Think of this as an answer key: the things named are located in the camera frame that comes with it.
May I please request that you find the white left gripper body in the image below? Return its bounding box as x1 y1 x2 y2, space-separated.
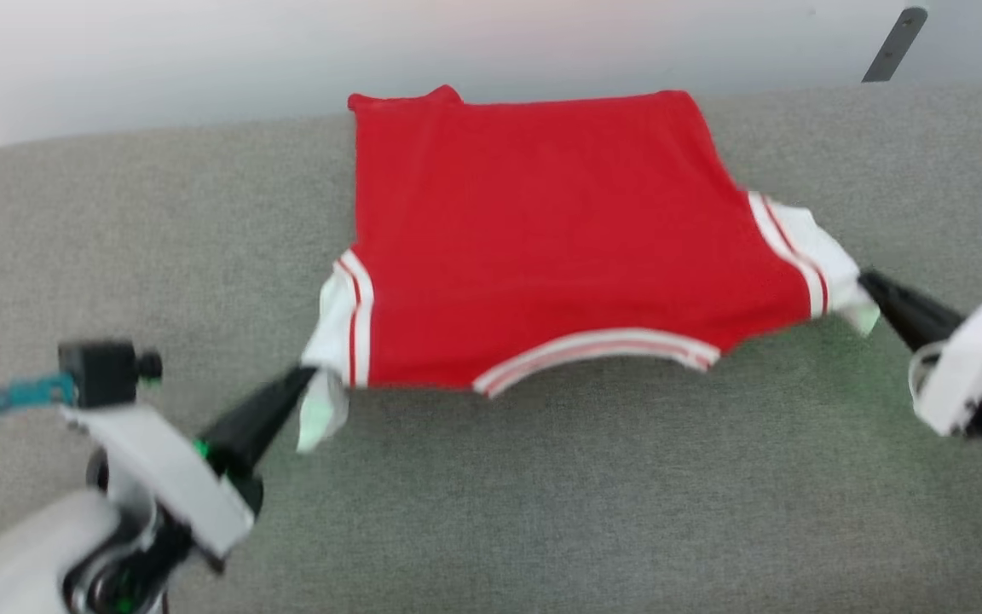
61 405 265 561

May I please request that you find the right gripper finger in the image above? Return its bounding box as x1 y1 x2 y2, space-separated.
858 269 966 352

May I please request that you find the red shirt with white trim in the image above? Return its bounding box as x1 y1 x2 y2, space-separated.
297 84 881 455

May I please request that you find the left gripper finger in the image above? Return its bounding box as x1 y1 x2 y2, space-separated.
197 365 319 478

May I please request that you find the teal plug left camera cable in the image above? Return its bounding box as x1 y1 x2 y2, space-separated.
0 375 79 463

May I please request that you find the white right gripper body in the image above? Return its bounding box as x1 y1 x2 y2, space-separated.
909 288 982 439

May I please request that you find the grey metal bracket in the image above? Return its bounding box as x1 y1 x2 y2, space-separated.
862 7 929 84

